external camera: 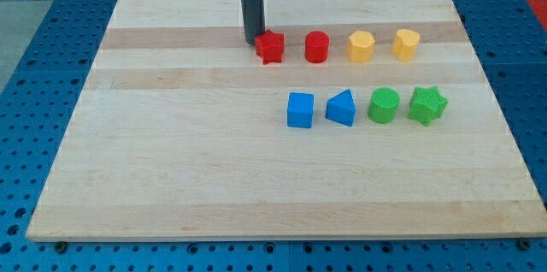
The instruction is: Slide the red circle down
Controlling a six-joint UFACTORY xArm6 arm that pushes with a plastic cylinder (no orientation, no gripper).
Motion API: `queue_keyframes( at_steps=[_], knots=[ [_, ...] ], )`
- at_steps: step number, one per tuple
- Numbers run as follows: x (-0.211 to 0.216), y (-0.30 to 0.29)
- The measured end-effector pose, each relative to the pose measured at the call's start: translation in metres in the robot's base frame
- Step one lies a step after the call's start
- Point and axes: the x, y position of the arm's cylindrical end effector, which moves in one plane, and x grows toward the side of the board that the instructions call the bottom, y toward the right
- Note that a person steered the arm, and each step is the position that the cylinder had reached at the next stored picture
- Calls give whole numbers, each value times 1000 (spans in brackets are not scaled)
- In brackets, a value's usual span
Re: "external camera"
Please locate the red cylinder block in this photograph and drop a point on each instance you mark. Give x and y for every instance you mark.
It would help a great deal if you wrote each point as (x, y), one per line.
(316, 46)

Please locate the blue cube block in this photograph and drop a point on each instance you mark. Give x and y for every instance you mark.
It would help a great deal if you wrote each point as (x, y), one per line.
(300, 110)

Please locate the blue triangle block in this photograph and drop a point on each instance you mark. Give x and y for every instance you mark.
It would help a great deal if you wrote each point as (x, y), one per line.
(341, 108)

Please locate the red star block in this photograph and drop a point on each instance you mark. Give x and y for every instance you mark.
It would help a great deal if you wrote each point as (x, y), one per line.
(270, 46)

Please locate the light wooden board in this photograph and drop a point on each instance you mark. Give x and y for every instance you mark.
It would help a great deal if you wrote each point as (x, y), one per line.
(180, 133)

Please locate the green cylinder block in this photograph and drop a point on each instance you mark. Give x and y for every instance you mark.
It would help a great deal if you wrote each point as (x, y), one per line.
(383, 105)

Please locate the yellow hexagon block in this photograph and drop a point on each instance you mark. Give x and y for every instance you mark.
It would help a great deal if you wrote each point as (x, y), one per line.
(361, 46)

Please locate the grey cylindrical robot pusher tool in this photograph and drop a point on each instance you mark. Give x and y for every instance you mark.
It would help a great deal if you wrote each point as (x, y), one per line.
(251, 2)

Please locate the yellow heart block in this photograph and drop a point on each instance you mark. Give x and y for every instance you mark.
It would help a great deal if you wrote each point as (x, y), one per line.
(405, 44)

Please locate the green star block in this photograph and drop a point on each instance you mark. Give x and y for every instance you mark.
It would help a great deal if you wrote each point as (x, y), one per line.
(426, 105)

